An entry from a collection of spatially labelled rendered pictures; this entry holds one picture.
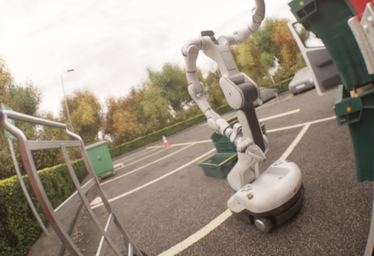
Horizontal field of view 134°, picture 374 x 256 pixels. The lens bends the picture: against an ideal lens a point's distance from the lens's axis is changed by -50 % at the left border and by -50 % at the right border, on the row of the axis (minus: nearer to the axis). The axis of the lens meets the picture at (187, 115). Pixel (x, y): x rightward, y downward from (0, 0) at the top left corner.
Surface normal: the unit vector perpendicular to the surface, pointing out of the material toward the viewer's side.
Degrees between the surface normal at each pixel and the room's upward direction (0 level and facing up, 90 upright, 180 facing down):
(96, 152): 94
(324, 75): 89
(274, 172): 73
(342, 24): 93
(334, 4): 93
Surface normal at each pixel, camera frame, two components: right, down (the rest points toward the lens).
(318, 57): -0.58, 0.22
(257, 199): -0.55, -0.62
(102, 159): 0.54, -0.16
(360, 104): -0.81, 0.29
